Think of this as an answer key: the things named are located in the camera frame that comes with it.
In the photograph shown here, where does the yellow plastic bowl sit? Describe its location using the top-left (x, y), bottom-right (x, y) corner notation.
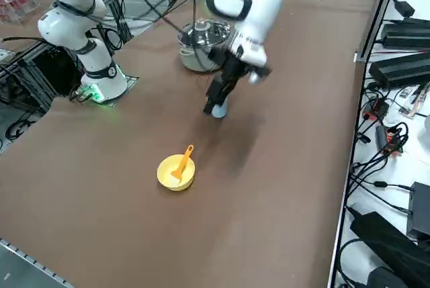
top-left (157, 154), bottom-right (196, 192)

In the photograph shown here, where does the stainless steel pot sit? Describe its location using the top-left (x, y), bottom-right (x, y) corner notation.
top-left (177, 18), bottom-right (236, 73)

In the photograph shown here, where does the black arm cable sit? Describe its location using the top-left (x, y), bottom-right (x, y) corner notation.
top-left (190, 0), bottom-right (211, 73)

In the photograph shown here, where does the black orange power hub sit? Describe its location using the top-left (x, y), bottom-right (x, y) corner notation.
top-left (363, 97), bottom-right (390, 122)

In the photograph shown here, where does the white round object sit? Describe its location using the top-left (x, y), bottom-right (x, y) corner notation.
top-left (417, 126), bottom-right (430, 150)

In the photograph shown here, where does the big black power brick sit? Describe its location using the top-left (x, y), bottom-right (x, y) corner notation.
top-left (350, 211), bottom-right (430, 288)

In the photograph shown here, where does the black adapter orange plug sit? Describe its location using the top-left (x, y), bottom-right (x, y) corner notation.
top-left (375, 123), bottom-right (410, 156)

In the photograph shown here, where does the black box adapter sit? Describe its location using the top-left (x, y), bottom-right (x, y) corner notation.
top-left (405, 181), bottom-right (430, 239)

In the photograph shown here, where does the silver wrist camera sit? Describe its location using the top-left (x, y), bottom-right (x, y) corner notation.
top-left (247, 64), bottom-right (273, 86)

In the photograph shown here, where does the aluminium rail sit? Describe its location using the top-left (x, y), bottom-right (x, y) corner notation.
top-left (0, 237), bottom-right (73, 288)

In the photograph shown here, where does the aluminium camera post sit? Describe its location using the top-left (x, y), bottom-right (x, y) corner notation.
top-left (354, 0), bottom-right (404, 64)

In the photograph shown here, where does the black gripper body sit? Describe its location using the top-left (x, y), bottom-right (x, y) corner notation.
top-left (206, 48), bottom-right (249, 97)

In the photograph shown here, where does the small black power adapter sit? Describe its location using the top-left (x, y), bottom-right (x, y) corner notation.
top-left (393, 0), bottom-right (417, 17)

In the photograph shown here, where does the large black power adapter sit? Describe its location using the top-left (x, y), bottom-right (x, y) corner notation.
top-left (368, 54), bottom-right (430, 90)
top-left (382, 22), bottom-right (430, 50)

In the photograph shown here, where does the blue plastic cup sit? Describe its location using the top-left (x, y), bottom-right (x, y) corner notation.
top-left (211, 97), bottom-right (231, 119)

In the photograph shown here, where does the printed plastic packet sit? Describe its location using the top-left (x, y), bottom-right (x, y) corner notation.
top-left (398, 83), bottom-right (430, 118)

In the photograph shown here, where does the black aluminium frame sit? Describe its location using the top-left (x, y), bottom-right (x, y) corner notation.
top-left (0, 41), bottom-right (85, 114)

